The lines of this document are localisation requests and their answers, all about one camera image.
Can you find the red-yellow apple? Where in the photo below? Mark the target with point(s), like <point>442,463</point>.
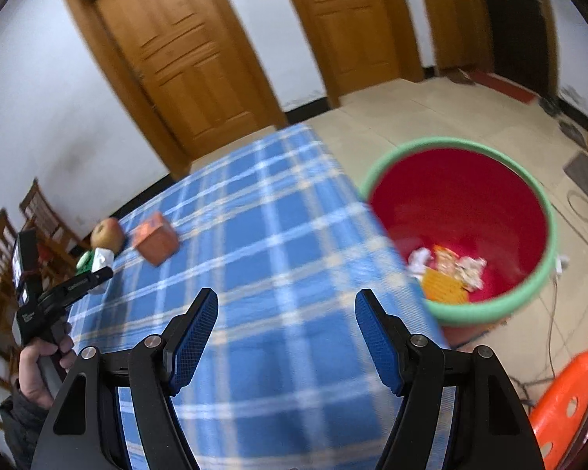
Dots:
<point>108,234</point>

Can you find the low wooden wall panel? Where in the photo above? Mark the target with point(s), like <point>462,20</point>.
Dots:
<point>453,33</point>

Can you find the person's left hand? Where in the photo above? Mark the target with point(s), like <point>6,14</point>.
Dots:
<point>32,385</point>

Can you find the small white paper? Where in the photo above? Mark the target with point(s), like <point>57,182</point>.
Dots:
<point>418,261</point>

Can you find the orange-brown small box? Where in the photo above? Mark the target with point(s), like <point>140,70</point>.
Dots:
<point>155,239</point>

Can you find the left wooden door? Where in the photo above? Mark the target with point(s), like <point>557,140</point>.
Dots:
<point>184,70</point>

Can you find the wooden door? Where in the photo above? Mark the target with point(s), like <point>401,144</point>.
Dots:
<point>184,70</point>
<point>360,43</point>

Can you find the red door mat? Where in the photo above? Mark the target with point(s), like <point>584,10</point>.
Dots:
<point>502,86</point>

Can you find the orange plastic stool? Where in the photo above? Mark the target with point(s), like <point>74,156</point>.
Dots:
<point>560,418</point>

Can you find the orange snack packet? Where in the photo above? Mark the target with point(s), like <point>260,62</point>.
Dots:
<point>445,260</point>

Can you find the large white paper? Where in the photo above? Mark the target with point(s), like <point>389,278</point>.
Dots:
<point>469,272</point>

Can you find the yellow corn toy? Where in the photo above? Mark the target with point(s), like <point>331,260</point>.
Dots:
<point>441,288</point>

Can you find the blue plaid tablecloth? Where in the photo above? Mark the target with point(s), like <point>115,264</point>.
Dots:
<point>281,235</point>

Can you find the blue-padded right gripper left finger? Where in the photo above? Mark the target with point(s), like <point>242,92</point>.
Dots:
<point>84,429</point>

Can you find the wooden chair far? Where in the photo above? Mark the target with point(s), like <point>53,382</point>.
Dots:
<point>61,247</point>

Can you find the green toy vegetable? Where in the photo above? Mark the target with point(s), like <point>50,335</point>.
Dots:
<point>94,260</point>

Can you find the red bin with green rim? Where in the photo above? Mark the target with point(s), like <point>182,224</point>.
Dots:
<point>477,202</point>

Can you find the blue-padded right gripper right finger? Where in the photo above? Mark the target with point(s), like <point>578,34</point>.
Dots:
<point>489,428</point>

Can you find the dark shoes by door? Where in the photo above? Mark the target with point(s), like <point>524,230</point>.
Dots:
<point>550,106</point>

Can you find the grey slippers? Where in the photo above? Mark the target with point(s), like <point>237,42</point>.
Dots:
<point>572,132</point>

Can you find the middle wooden door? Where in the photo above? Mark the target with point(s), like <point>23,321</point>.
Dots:
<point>360,43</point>

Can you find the white power strip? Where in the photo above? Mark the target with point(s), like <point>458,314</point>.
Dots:
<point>561,263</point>

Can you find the dark entrance door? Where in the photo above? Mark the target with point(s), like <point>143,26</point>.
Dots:
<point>524,45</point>

